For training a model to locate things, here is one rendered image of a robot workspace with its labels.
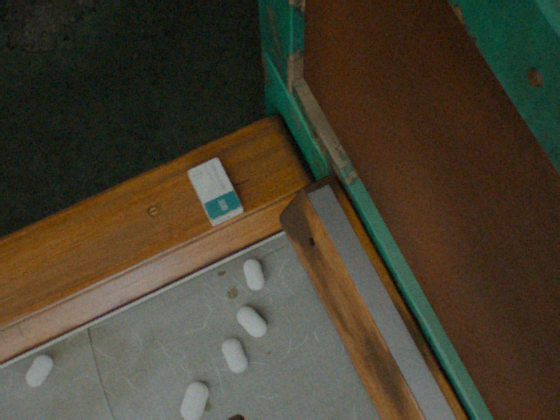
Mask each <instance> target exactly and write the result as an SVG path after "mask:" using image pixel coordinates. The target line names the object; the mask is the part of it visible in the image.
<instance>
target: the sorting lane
mask: <svg viewBox="0 0 560 420"><path fill-rule="evenodd" d="M249 260H256V261H258V262H259V263H260V264H261V268H262V272H263V275H264V279H265V284H264V286H263V287H262V288H260V289H258V290H254V289H252V288H251V287H250V286H248V284H247V279H246V275H245V272H244V264H245V263H246V262H247V261H249ZM243 307H251V308H253V309H254V310H255V311H256V313H257V314H258V315H259V316H260V317H261V318H262V319H263V320H264V321H265V322H266V325H267V329H266V331H265V333H264V334H263V335H261V336H258V337H255V336H253V335H251V334H250V333H249V332H248V331H247V330H246V329H245V328H244V327H243V326H242V325H241V324H240V323H239V322H238V320H237V312H238V310H239V309H241V308H243ZM231 338H233V339H236V340H238V341H239V342H240V344H241V347H242V350H243V352H244V354H245V356H246V358H247V361H248V364H247V367H246V369H245V370H244V371H243V372H241V373H235V372H232V370H231V369H230V368H229V365H228V363H227V360H226V357H225V355H224V353H223V352H222V346H223V344H224V342H225V341H226V340H228V339H231ZM40 355H48V356H49V357H51V359H52V360H53V367H52V369H51V371H50V372H49V374H48V375H47V377H46V379H45V380H44V382H43V383H42V384H40V385H39V386H31V385H29V384H28V383H27V382H26V374H27V372H28V370H29V369H30V367H31V366H32V364H33V363H34V361H35V360H36V358H37V357H38V356H40ZM193 382H202V383H204V384H205V385H206V386H207V387H208V390H209V396H208V399H207V402H206V405H205V408H204V412H203V414H202V415H201V417H200V418H199V419H197V420H226V419H228V418H230V417H232V416H233V415H243V416H244V417H245V419H246V420H381V419H380V417H379V415H378V413H377V412H376V410H375V408H374V406H373V404H372V402H371V400H370V398H369V394H368V393H367V391H366V389H365V387H364V385H363V383H362V381H361V379H360V377H359V375H358V373H357V372H356V370H355V368H354V366H353V364H352V361H351V359H350V357H349V355H348V351H347V349H346V347H345V344H344V342H343V341H342V339H341V337H340V336H339V334H338V332H337V330H336V329H335V327H334V325H333V323H332V321H331V319H330V317H329V315H328V313H327V311H326V308H325V306H324V305H323V303H322V301H321V299H320V297H319V295H318V293H317V291H316V289H315V287H314V286H313V285H312V283H311V281H310V279H309V277H308V275H307V273H306V271H305V270H304V268H303V264H302V263H301V261H300V259H299V257H298V255H297V253H296V251H295V249H294V247H293V245H292V244H291V242H290V241H289V239H288V238H287V236H286V234H285V232H284V231H283V232H281V233H279V234H278V235H276V236H274V237H272V238H270V239H265V240H263V241H261V242H259V243H257V244H255V245H254V246H252V247H250V248H247V249H245V250H243V251H241V252H239V253H237V254H235V255H233V256H231V257H229V258H227V259H225V260H223V261H221V262H217V263H215V264H213V265H211V266H208V267H206V268H205V269H203V270H201V271H199V272H197V273H195V274H193V275H190V276H188V277H186V278H184V279H183V280H181V281H179V282H177V283H175V284H173V285H168V286H166V287H164V288H162V289H160V290H159V291H157V292H155V293H152V294H150V295H148V296H146V297H144V298H142V299H140V300H138V301H137V302H135V303H132V304H130V305H128V306H124V307H122V308H120V309H118V310H116V311H114V312H112V313H110V314H108V315H106V316H104V317H102V318H100V319H98V320H96V321H94V322H92V323H90V324H88V325H84V326H82V327H80V328H78V329H75V330H74V331H72V332H70V333H68V334H66V335H64V336H62V337H60V338H58V339H55V340H54V341H52V342H50V343H48V344H44V345H42V346H40V347H37V348H36V349H34V350H32V351H30V352H28V353H26V354H24V355H22V356H20V357H17V358H16V359H14V360H12V361H10V362H6V363H4V364H2V365H0V420H186V419H185V418H184V417H183V416H182V413H181V407H182V404H183V401H184V398H185V394H186V393H187V388H188V386H189V385H190V384H191V383H193Z"/></svg>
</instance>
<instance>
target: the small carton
mask: <svg viewBox="0 0 560 420"><path fill-rule="evenodd" d="M187 173H188V176H189V179H190V181H191V183H192V185H193V187H194V189H195V191H196V192H197V194H198V196H199V198H200V200H201V202H202V204H203V206H204V209H205V211H206V215H207V216H208V218H209V220H210V222H211V224H212V226H215V225H217V224H219V223H221V222H223V221H225V220H227V219H230V218H231V217H233V216H235V215H239V214H241V213H243V207H242V204H241V202H240V200H239V198H238V196H237V194H236V192H235V191H234V189H233V187H232V185H231V183H230V179H229V177H228V175H227V173H226V171H225V169H224V168H223V166H222V164H221V162H220V160H219V158H218V157H217V158H215V159H212V160H210V161H208V162H206V163H205V164H202V165H200V166H198V167H196V168H191V169H189V170H187Z"/></svg>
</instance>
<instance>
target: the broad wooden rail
mask: <svg viewBox="0 0 560 420"><path fill-rule="evenodd" d="M217 157H218V158H219V160H220V162H221V164H222V166H223V168H224V169H225V171H226V173H227V175H228V177H229V179H230V183H231V185H232V187H233V189H234V191H235V192H236V194H237V196H238V198H239V200H240V202H241V204H242V207H243V213H241V214H239V215H235V216H233V217H231V218H230V219H227V220H225V221H223V222H221V223H219V224H217V225H215V226H212V224H211V222H210V220H209V218H208V216H207V215H206V211H205V209H204V206H203V204H202V202H201V200H200V198H199V196H198V194H197V192H196V191H195V189H194V187H193V185H192V183H191V181H190V179H189V176H188V173H187V170H189V169H191V168H196V167H198V166H200V165H202V164H205V163H206V162H208V161H210V160H212V159H215V158H217ZM313 182H315V179H314V177H313V175H312V174H311V172H310V170H309V168H308V167H307V165H306V163H305V162H304V160H303V156H302V154H301V152H300V150H299V149H298V147H297V145H296V144H295V142H294V140H293V138H292V137H291V135H290V133H289V131H288V129H287V127H286V125H285V124H284V122H283V121H282V119H281V117H280V116H279V115H278V114H273V115H271V116H268V117H266V118H264V119H262V120H260V121H255V122H254V123H252V124H249V125H247V126H245V127H243V128H241V129H238V130H236V131H234V132H232V133H230V134H228V135H226V136H224V137H222V138H220V139H217V140H215V141H213V142H211V143H209V144H206V145H203V146H201V147H199V148H196V149H194V150H192V151H190V152H188V153H185V154H183V155H182V156H180V157H177V158H175V159H173V160H171V161H169V162H166V163H164V164H162V165H160V166H159V167H156V168H154V169H150V170H148V171H145V172H143V173H141V174H139V175H137V176H135V177H133V178H131V179H129V180H127V181H124V182H122V183H120V184H118V185H116V186H114V187H112V188H110V189H108V190H106V191H103V192H99V193H97V194H95V195H93V196H91V197H89V198H87V199H85V200H82V201H80V202H78V203H76V204H73V205H72V206H70V207H68V208H66V209H63V210H61V211H59V212H57V213H55V214H52V215H49V216H47V217H45V218H42V219H40V220H38V221H36V222H34V223H31V224H30V225H28V226H26V227H24V228H21V229H19V230H17V231H15V232H13V233H11V234H9V235H7V236H3V237H0V365H2V364H4V363H6V362H10V361H12V360H14V359H16V358H17V357H20V356H22V355H24V354H26V353H28V352H30V351H32V350H34V349H36V348H37V347H40V346H42V345H44V344H48V343H50V342H52V341H54V340H55V339H58V338H60V337H62V336H64V335H66V334H68V333H70V332H72V331H74V330H75V329H78V328H80V327H82V326H84V325H88V324H90V323H92V322H94V321H96V320H98V319H100V318H102V317H104V316H106V315H108V314H110V313H112V312H114V311H116V310H118V309H120V308H122V307H124V306H128V305H130V304H132V303H135V302H137V301H138V300H140V299H142V298H144V297H146V296H148V295H150V294H152V293H155V292H157V291H159V290H160V289H162V288H164V287H166V286H168V285H173V284H175V283H177V282H179V281H181V280H183V279H184V278H186V277H188V276H190V275H193V274H195V273H197V272H199V271H201V270H203V269H205V268H206V267H208V266H211V265H213V264H215V263H217V262H221V261H223V260H225V259H227V258H229V257H231V256H233V255H235V254H237V253H239V252H241V251H243V250H245V249H247V248H250V247H252V246H254V245H255V244H257V243H259V242H261V241H263V240H265V239H270V238H272V237H274V236H276V235H278V234H279V233H281V232H283V229H282V227H281V225H280V223H279V215H280V213H281V212H282V211H283V210H284V209H285V207H286V206H287V205H288V204H289V203H290V202H291V200H292V199H293V198H294V197H295V196H296V194H297V193H298V192H299V191H301V189H302V188H303V187H304V186H306V185H308V184H311V183H313Z"/></svg>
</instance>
